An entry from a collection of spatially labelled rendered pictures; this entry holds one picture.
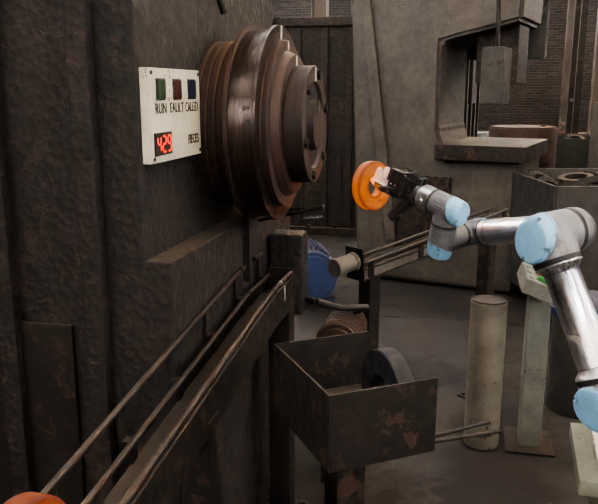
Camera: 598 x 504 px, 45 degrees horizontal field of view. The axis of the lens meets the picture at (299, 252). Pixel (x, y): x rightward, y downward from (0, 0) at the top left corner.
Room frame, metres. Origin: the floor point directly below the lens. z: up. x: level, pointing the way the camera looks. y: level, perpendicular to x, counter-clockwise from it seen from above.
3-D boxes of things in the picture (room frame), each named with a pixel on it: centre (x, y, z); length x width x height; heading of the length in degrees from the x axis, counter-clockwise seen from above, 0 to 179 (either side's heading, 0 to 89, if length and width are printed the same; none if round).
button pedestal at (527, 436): (2.30, -0.80, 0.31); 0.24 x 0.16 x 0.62; 167
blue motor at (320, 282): (4.09, -0.04, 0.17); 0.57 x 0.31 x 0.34; 7
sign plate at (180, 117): (1.50, 0.26, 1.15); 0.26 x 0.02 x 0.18; 167
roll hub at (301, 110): (1.79, -0.02, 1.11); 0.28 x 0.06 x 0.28; 167
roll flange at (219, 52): (1.83, 0.15, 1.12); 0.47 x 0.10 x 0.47; 167
